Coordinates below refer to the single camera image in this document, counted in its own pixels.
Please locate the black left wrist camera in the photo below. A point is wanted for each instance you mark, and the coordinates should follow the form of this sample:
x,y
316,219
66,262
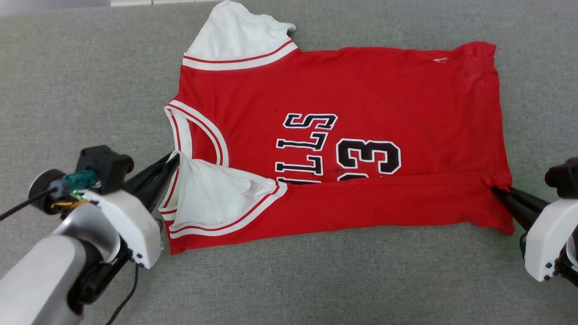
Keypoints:
x,y
101,164

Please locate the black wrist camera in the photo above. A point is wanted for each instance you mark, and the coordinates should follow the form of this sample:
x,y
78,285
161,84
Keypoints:
x,y
564,178
101,164

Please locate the red white basketball jersey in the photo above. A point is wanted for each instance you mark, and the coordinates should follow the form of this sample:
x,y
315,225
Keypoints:
x,y
361,81

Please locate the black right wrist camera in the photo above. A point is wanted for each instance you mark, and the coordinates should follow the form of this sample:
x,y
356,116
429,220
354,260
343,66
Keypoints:
x,y
564,178

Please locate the grey fabric sofa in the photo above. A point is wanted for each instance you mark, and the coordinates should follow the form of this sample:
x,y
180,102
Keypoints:
x,y
316,280

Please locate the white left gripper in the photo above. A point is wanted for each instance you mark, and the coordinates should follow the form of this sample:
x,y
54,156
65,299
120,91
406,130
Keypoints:
x,y
131,225

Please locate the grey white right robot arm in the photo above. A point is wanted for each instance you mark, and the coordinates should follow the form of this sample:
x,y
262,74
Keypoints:
x,y
570,262

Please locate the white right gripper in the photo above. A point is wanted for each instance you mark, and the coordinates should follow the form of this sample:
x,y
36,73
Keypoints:
x,y
548,243

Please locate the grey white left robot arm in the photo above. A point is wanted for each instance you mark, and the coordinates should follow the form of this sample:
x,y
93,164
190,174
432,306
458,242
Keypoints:
x,y
40,275

